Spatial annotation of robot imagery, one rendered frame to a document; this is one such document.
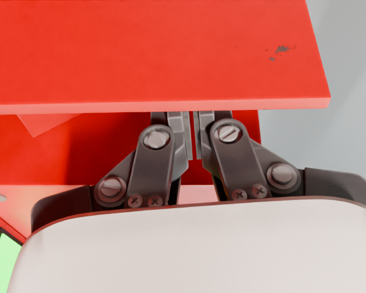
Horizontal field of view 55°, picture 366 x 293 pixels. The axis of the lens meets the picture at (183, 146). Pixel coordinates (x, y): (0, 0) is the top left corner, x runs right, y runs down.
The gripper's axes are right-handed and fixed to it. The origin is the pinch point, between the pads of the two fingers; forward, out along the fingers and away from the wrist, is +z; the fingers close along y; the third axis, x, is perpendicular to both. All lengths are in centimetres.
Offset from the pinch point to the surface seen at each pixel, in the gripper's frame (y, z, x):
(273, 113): 30, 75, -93
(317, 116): 46, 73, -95
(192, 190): -0.3, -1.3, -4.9
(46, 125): -8.0, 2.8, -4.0
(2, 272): -12.1, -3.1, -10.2
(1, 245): -12.0, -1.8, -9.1
